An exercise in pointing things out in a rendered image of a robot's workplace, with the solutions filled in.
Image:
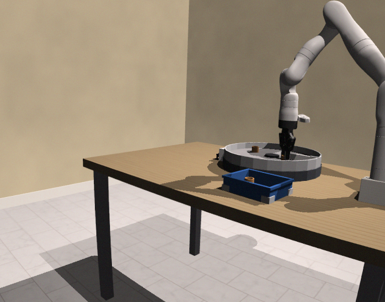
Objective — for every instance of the blue crate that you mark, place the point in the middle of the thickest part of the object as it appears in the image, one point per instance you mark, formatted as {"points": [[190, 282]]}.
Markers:
{"points": [[267, 188]]}

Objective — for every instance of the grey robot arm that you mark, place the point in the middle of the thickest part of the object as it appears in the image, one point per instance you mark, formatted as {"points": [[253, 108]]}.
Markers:
{"points": [[364, 52]]}

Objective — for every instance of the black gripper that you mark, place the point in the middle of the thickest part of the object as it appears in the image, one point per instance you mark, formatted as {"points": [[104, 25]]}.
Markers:
{"points": [[286, 138]]}

